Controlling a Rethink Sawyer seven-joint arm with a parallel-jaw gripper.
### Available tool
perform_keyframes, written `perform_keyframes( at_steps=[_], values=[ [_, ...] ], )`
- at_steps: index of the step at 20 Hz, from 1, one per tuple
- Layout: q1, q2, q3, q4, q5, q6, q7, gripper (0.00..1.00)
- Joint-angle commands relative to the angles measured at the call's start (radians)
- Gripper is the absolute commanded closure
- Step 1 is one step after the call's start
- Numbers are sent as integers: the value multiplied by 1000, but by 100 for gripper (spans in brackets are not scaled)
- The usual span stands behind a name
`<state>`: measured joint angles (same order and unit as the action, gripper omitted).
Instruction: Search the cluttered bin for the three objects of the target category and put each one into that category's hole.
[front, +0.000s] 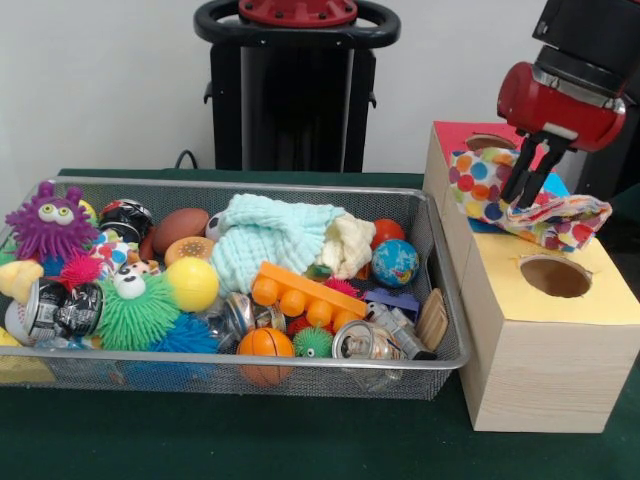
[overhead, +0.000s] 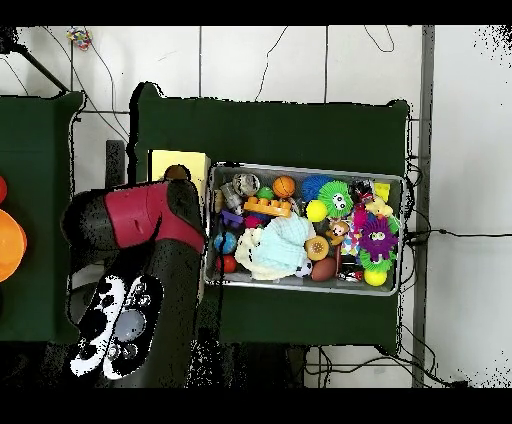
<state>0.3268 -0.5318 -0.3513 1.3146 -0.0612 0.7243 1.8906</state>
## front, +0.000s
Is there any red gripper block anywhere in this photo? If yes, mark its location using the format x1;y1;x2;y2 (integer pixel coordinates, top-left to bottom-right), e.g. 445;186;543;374
497;62;627;209

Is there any colourful patterned cloth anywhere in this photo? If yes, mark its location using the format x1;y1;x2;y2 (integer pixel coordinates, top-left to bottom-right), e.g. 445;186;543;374
448;147;613;254

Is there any light teal cloth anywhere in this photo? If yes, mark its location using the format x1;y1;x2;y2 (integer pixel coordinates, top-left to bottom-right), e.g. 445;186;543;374
210;193;346;296

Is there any wooden box with three holes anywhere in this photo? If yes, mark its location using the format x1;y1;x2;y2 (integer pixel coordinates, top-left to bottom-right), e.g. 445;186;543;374
423;121;640;434

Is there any shallow clear bin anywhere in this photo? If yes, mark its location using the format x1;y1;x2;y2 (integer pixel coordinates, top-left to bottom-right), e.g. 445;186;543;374
0;177;473;401

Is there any blue globe ball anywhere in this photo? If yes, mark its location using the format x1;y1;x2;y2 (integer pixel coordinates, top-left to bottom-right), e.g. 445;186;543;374
372;238;421;288

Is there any cream yellow cloth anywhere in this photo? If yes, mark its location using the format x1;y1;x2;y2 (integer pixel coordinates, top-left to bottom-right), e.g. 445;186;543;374
318;212;377;281

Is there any crushed silver can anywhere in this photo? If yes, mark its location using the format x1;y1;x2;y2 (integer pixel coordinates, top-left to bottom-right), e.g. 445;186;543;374
333;320;404;363

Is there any orange building block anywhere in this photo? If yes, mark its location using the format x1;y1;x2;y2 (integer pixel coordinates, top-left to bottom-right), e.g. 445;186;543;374
250;261;367;329

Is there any small orange basketball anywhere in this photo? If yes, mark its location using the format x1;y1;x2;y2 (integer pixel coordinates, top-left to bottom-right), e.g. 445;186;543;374
237;327;296;388

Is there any small brown football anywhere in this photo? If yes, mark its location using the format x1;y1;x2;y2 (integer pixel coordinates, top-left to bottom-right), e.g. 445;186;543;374
153;208;212;253

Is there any yellow ball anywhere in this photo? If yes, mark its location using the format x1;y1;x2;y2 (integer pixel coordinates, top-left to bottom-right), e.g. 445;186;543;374
165;258;220;313

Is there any dark green table cloth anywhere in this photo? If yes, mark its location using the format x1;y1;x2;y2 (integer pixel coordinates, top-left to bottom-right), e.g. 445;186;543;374
0;168;640;480

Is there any green spiky ball with eyes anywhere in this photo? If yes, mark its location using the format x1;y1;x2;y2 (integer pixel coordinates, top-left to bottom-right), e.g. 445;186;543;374
95;262;183;351

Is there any purple spiky monster toy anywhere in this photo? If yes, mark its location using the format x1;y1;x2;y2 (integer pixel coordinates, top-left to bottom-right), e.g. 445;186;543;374
4;181;101;263

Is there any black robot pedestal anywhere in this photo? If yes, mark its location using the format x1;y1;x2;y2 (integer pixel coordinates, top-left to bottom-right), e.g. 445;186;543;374
194;0;401;171

